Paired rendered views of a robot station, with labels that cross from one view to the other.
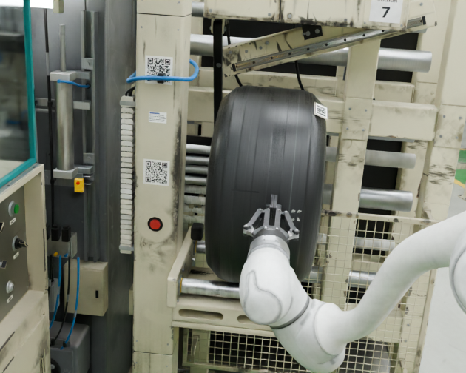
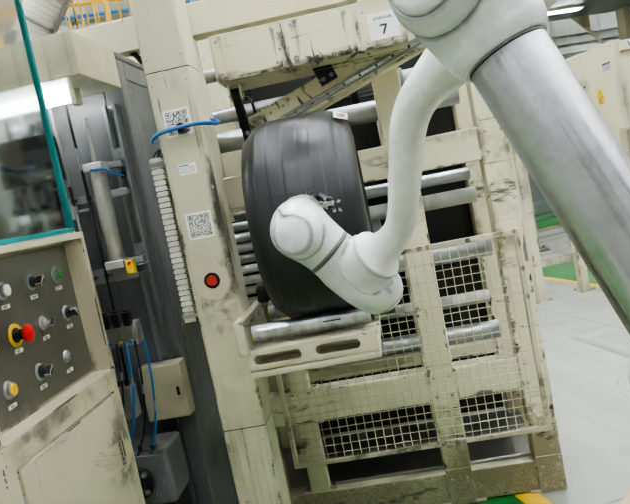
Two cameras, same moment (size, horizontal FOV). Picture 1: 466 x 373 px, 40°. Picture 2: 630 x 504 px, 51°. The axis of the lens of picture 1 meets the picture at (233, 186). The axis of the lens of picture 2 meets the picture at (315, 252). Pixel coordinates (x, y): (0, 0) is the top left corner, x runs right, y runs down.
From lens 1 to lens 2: 0.56 m
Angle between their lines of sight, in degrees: 14
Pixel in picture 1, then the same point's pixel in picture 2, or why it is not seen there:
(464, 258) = not seen: outside the picture
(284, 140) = (307, 142)
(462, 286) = not seen: outside the picture
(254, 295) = (280, 224)
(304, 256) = not seen: hidden behind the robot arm
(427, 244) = (412, 79)
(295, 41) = (313, 90)
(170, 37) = (180, 88)
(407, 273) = (409, 125)
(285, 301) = (314, 223)
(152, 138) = (188, 191)
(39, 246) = (94, 318)
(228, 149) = (255, 164)
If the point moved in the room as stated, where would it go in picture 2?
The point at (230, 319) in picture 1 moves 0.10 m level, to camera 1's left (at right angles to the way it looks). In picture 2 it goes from (309, 353) to (272, 360)
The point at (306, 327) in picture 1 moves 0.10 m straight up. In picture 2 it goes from (348, 254) to (337, 201)
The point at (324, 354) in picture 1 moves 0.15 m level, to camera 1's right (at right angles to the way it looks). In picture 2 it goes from (374, 277) to (454, 261)
